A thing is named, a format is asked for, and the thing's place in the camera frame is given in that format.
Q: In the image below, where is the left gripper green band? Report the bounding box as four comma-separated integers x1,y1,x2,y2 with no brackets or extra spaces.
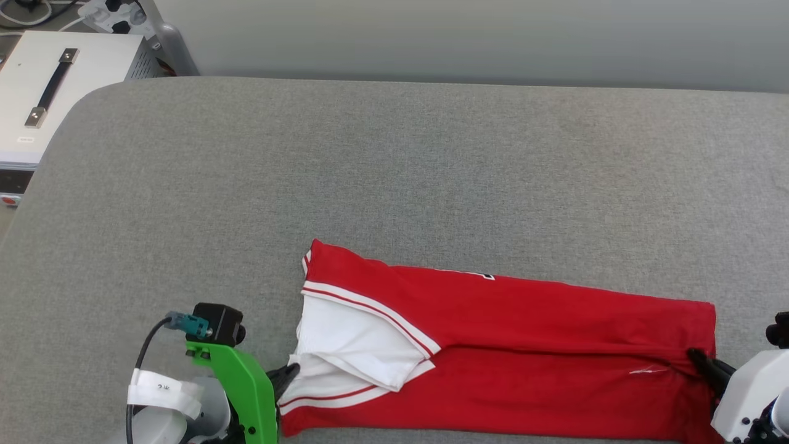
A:
184,340,301,444

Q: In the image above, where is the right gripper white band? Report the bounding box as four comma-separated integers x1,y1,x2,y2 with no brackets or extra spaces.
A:
687,348,789,444

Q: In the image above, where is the red and white basketball jersey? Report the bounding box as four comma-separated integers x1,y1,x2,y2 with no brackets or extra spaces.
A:
277,239,720,443

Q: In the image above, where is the white paper label tape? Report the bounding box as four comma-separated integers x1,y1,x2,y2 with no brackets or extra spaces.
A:
127,368,205,421

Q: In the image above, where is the grey curved housing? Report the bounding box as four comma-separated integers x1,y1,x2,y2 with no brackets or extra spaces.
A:
139,3,200,78

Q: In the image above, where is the white metal equipment box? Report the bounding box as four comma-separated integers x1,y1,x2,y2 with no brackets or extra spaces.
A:
0,30,153,208

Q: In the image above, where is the white power strip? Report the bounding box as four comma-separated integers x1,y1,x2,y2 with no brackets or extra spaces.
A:
77,0,149,35

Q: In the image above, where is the left arm thick black cable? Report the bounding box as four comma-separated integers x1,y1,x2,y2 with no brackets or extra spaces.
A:
125,316,174,444

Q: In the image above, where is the black strap handle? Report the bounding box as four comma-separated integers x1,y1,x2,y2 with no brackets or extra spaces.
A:
24,47,80,130

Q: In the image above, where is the white loose cable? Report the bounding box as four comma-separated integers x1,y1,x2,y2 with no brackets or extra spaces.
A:
0,0,56,29

